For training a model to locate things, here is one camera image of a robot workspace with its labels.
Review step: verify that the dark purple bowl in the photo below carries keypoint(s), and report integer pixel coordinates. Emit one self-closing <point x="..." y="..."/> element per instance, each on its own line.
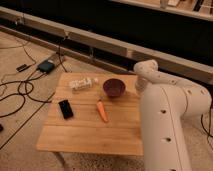
<point x="114" y="87"/>

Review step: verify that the dark power adapter box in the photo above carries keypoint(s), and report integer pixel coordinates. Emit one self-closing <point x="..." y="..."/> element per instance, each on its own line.
<point x="45" y="66"/>

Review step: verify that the orange carrot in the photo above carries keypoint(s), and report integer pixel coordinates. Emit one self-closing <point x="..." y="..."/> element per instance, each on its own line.
<point x="101" y="110"/>

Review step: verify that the small black device on floor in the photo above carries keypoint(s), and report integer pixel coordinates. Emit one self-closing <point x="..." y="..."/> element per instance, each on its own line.
<point x="22" y="67"/>

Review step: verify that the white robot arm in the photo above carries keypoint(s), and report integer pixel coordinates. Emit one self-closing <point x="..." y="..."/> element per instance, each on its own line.
<point x="164" y="100"/>

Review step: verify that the black smartphone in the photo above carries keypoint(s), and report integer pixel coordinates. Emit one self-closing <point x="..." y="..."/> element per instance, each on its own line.
<point x="66" y="109"/>

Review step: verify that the wooden folding table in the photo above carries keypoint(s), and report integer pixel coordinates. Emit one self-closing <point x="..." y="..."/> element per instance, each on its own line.
<point x="85" y="131"/>

